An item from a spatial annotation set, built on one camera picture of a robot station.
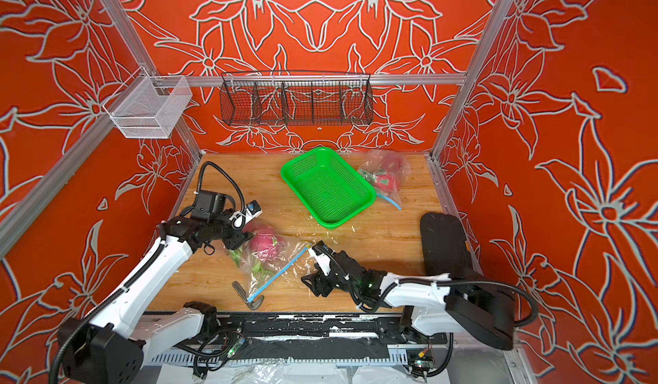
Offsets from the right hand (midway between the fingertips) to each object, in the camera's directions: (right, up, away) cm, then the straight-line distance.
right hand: (306, 270), depth 78 cm
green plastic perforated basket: (+8, +25, +29) cm, 39 cm away
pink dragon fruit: (-14, +11, +5) cm, 18 cm away
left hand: (-20, +14, +3) cm, 25 cm away
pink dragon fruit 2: (-13, +6, +2) cm, 15 cm away
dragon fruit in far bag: (+28, +28, +21) cm, 45 cm away
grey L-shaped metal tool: (-16, -10, -1) cm, 19 cm away
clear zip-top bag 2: (+34, +36, +28) cm, 57 cm away
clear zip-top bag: (-15, -1, -2) cm, 15 cm away
